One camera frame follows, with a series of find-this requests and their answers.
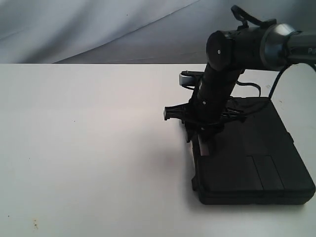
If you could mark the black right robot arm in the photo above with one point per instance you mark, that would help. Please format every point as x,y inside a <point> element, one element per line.
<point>268,47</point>

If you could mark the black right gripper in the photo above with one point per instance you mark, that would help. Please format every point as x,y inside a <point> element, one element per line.
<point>205,117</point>

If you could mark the white backdrop cloth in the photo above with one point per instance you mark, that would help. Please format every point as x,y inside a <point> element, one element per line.
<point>129,31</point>

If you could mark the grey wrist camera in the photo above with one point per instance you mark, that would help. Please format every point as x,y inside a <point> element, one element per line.
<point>189,78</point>

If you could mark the black plastic carrying case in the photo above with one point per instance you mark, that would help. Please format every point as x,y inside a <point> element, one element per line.
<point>254,162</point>

